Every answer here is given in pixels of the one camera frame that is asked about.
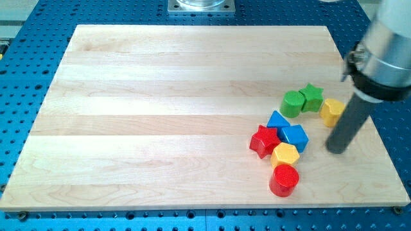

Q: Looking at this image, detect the yellow heart block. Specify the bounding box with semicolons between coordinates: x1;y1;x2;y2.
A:
319;98;345;128

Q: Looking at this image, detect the green star block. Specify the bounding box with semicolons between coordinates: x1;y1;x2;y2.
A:
299;83;324;112

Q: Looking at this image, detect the green cylinder block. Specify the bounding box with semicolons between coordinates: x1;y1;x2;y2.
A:
280;90;305;118

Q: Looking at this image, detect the blue triangle block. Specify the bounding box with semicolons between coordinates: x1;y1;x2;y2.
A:
267;110;290;128

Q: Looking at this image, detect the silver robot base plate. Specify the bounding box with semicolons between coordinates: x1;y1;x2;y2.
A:
168;0;236;13

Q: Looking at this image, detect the red star block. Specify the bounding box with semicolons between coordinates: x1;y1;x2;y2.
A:
249;125;281;159

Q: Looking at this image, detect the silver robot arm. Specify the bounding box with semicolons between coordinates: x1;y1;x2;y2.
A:
326;0;410;154

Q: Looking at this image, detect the red cylinder block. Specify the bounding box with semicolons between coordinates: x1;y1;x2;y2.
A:
269;164;299;197

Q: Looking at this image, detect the blue cube block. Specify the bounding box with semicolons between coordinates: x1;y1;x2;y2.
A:
279;124;309;153

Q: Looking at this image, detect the yellow hexagon block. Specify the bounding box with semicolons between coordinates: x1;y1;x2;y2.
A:
270;142;300;169

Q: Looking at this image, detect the light wooden board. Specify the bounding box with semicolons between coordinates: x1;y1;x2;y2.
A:
1;25;410;212

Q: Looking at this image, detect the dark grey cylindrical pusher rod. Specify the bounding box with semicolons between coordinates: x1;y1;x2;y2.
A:
325;93;379;154

